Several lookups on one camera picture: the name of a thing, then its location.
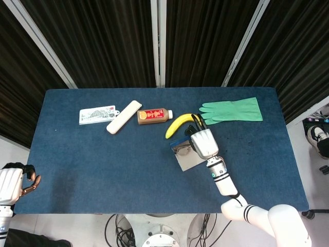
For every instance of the black equipment with stickers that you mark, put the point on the black equipment with stickers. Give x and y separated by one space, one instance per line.
314 121

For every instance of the white printed card pack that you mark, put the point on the white printed card pack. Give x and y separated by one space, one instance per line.
95 115

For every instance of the black and white sneaker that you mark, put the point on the black and white sneaker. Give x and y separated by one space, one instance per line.
317 140

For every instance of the green rubber glove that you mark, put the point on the green rubber glove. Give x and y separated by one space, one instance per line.
236 112

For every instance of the blue table mat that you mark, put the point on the blue table mat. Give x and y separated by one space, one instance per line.
115 167

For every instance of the thin wire eyeglasses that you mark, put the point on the thin wire eyeglasses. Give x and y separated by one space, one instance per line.
182 150

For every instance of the black clothing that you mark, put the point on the black clothing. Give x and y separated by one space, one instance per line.
30 239

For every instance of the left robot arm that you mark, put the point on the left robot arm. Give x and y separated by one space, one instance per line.
4 221

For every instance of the blue rectangular box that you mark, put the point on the blue rectangular box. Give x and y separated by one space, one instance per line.
189 162

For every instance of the cream oblong case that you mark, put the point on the cream oblong case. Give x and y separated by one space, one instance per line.
123 117

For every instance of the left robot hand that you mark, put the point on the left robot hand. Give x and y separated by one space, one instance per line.
9 184

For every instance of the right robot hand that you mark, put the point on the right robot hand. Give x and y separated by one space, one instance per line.
205 142

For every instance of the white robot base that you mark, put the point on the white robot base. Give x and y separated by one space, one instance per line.
160 234

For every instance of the brown juice bottle red label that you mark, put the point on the brown juice bottle red label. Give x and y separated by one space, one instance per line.
151 116

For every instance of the yellow banana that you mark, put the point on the yellow banana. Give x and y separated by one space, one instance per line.
177 124

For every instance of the small black floor object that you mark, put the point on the small black floor object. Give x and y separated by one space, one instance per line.
324 170

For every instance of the black wheeled stand foot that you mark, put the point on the black wheeled stand foot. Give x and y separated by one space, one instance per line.
309 214

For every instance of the dark pleated curtain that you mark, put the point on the dark pleated curtain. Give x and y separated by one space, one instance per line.
295 51
203 41
18 90
102 41

